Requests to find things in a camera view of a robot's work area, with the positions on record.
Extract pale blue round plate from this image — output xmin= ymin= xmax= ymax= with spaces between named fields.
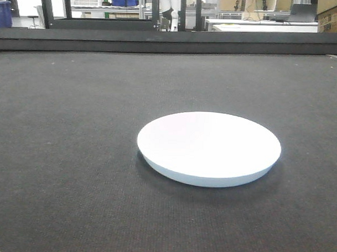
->
xmin=137 ymin=112 xmax=282 ymax=188

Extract blue storage crates on shelf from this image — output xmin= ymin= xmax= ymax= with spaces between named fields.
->
xmin=111 ymin=0 xmax=139 ymax=7

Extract white table background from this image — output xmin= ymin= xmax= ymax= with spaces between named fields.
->
xmin=206 ymin=19 xmax=318 ymax=33

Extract white humanoid robot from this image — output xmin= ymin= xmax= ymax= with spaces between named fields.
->
xmin=159 ymin=0 xmax=181 ymax=32

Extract black table mat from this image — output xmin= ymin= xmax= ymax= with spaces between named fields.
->
xmin=0 ymin=51 xmax=337 ymax=252

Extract cardboard box right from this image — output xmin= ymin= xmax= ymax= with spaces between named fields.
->
xmin=317 ymin=0 xmax=337 ymax=33

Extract dark blue bin far left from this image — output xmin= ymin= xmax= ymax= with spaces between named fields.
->
xmin=0 ymin=1 xmax=13 ymax=28

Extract black wheeled cart frame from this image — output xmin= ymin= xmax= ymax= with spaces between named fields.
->
xmin=41 ymin=0 xmax=203 ymax=32

